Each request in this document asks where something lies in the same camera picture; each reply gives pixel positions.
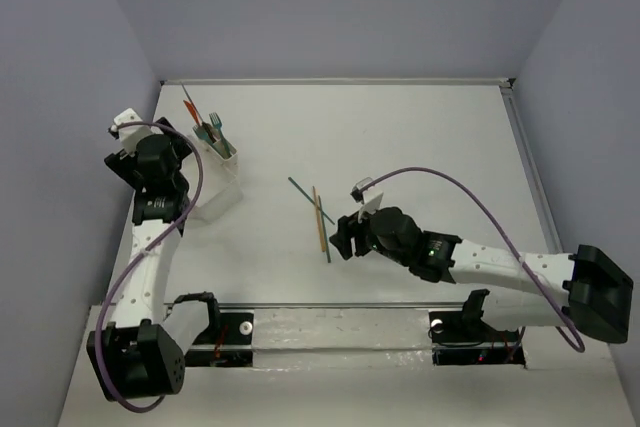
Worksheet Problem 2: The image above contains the orange chopstick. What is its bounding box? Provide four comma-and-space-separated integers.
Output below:
312, 185, 326, 253

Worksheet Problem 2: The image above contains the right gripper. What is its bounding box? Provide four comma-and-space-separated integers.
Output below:
329, 199, 410, 267

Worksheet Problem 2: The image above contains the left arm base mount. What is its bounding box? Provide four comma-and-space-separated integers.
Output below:
169, 292, 254, 368

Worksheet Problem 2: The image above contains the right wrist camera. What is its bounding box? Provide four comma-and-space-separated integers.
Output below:
351, 177, 383, 223

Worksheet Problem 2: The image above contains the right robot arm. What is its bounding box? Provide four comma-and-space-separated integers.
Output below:
329, 207, 633, 344

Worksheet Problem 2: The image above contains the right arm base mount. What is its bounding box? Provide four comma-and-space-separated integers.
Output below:
427, 289, 526, 366

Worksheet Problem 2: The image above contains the teal chopstick crossing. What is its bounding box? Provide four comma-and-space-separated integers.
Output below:
287, 176, 335, 225

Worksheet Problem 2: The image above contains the white utensil caddy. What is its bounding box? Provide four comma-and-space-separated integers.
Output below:
188, 133, 243, 224

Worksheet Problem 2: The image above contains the teal fork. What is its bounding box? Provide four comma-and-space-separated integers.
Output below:
193, 122, 221, 146
209, 112, 232, 158

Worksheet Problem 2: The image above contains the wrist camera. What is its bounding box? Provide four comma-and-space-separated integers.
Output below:
109, 108, 153, 156
351, 177, 383, 223

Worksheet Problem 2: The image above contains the orange plastic knife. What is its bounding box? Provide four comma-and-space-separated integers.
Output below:
183, 100, 213, 145

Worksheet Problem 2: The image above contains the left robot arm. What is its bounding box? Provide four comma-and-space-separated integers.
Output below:
86, 109, 223, 414

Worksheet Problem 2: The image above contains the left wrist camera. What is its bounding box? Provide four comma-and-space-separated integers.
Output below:
109, 108, 153, 156

